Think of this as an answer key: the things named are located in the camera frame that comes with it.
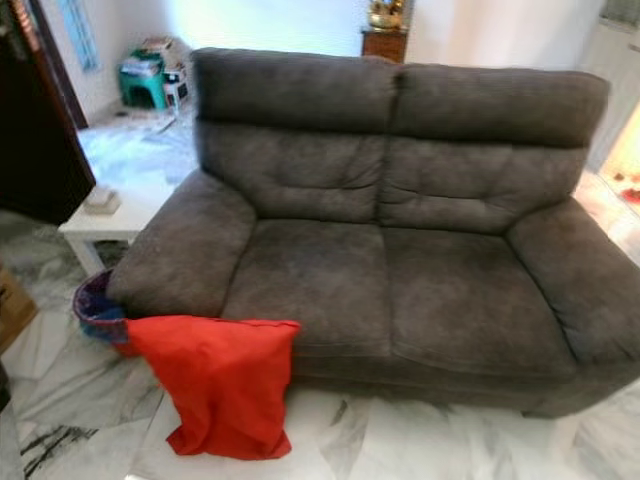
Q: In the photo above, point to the green plastic stool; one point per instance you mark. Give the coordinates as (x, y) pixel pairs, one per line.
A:
(141, 82)

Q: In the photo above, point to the small beige box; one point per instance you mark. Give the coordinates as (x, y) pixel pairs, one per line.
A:
(101, 200)

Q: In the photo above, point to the purple and red basket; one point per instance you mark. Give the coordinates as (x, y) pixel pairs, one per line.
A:
(98, 305)

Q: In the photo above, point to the white side table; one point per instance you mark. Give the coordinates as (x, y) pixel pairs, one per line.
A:
(117, 220)

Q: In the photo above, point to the brown wooden cabinet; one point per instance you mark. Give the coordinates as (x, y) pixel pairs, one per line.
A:
(384, 43)

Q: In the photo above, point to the grey fabric two-seat sofa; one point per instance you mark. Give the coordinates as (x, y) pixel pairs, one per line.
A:
(390, 240)

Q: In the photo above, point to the white appliance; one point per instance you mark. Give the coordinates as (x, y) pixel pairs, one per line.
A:
(175, 88)

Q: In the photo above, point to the dark wooden door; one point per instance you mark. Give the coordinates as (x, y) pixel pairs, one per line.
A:
(40, 120)

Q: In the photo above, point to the red pillow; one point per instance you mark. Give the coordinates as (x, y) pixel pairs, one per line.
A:
(220, 385)

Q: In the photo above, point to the golden ornament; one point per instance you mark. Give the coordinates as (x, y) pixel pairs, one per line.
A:
(386, 12)

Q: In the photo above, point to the brown cardboard box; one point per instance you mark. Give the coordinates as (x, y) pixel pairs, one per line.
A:
(15, 305)

